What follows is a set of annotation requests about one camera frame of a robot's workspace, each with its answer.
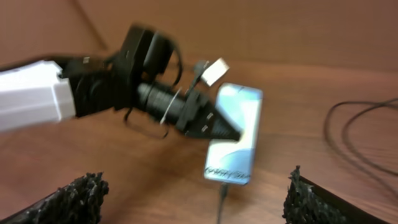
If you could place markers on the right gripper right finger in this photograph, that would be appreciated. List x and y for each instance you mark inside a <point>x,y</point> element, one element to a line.
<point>308,203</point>

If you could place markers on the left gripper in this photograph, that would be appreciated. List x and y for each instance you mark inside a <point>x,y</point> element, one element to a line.
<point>200,118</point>

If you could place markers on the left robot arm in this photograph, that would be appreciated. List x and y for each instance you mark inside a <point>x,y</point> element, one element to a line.
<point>54,88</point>

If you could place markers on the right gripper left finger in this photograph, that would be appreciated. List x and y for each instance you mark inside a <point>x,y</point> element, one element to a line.
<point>78,202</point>

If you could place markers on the Samsung Galaxy smartphone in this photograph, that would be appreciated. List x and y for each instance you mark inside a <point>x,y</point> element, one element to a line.
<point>233,161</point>

